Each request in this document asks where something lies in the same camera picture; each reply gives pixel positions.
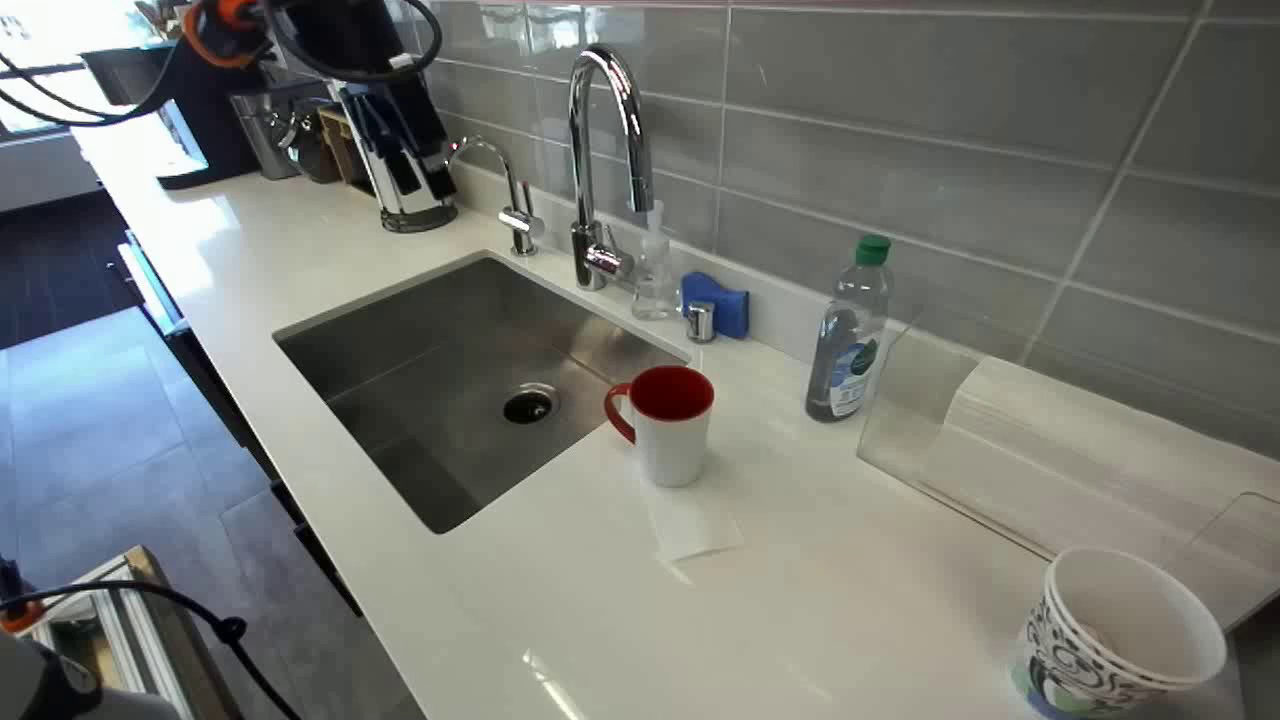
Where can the chrome and black utensil stand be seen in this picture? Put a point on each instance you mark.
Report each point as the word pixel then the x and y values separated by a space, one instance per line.
pixel 405 164

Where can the tall chrome faucet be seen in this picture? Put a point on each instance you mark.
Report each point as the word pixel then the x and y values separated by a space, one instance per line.
pixel 583 144

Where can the small chrome cylinder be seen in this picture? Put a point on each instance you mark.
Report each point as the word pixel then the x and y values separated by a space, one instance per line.
pixel 700 323

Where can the thin white paper sheet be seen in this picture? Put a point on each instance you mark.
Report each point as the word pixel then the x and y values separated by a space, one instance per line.
pixel 695 525

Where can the black sink drain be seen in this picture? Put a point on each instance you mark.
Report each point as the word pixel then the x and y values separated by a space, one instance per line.
pixel 528 405

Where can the clear soap dispenser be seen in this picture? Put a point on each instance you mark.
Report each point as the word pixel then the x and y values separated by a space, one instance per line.
pixel 653 275

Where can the clear water bottle green cap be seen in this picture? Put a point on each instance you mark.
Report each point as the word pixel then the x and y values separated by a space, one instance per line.
pixel 842 355

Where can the blue sponge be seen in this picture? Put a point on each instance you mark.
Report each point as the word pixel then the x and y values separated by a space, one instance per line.
pixel 720 302

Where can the stainless steel sink basin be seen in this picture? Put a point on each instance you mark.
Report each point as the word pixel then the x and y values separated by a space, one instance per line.
pixel 427 375

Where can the white mug with red inside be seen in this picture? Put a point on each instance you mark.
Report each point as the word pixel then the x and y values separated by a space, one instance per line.
pixel 675 447

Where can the grey rounded device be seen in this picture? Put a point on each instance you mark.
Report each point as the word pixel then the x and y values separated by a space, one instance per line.
pixel 55 686

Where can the small chrome tap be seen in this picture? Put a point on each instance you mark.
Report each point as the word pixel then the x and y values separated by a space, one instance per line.
pixel 517 213

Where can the black countertop appliance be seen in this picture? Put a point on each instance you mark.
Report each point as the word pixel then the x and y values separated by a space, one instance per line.
pixel 325 33

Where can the paper cup holding blue lid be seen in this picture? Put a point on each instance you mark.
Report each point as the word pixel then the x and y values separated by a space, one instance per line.
pixel 1133 620

